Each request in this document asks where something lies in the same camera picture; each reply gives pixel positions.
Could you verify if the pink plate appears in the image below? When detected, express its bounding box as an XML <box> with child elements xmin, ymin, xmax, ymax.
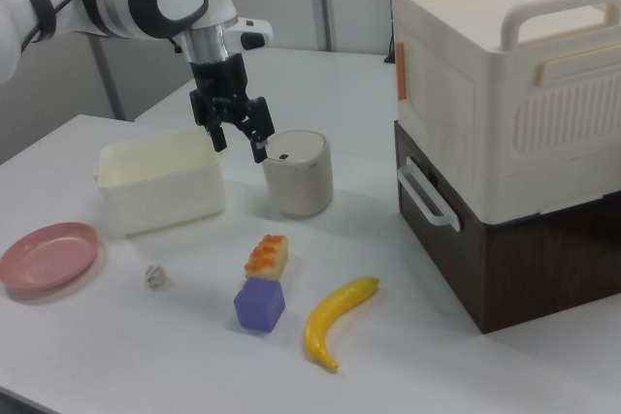
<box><xmin>0</xmin><ymin>222</ymin><xmax>101</xmax><ymax>294</ymax></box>

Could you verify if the white appliance with handle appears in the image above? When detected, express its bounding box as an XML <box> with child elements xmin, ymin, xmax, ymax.
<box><xmin>393</xmin><ymin>120</ymin><xmax>621</xmax><ymax>335</ymax></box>

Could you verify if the toy bread with orange glaze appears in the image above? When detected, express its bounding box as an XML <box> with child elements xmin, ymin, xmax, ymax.
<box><xmin>244</xmin><ymin>235</ymin><xmax>290</xmax><ymax>282</ymax></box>

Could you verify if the yellow toy banana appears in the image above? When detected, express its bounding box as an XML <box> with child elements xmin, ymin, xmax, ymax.
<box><xmin>304</xmin><ymin>276</ymin><xmax>381</xmax><ymax>371</ymax></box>

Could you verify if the beige lidded trash can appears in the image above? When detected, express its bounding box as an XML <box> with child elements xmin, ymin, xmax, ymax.
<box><xmin>261</xmin><ymin>130</ymin><xmax>335</xmax><ymax>219</ymax></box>

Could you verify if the cream rectangular plastic bin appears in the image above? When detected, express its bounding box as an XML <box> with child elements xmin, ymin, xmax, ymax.
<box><xmin>94</xmin><ymin>126</ymin><xmax>228</xmax><ymax>239</ymax></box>

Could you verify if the crumpled white paper ball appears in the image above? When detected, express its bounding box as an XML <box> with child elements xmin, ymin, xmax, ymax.
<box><xmin>144</xmin><ymin>262</ymin><xmax>169</xmax><ymax>289</ymax></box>

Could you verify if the purple cube block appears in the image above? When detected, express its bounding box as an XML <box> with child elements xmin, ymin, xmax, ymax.
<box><xmin>233</xmin><ymin>276</ymin><xmax>286</xmax><ymax>334</ymax></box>

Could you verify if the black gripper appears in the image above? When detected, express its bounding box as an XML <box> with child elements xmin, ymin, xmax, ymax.
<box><xmin>188</xmin><ymin>55</ymin><xmax>278</xmax><ymax>164</ymax></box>

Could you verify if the black hanging cable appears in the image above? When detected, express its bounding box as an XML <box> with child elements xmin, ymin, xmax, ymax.
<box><xmin>383</xmin><ymin>0</ymin><xmax>400</xmax><ymax>65</ymax></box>

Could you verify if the cream storage box with handles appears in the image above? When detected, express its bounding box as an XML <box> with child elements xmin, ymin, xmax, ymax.
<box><xmin>390</xmin><ymin>0</ymin><xmax>621</xmax><ymax>226</ymax></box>

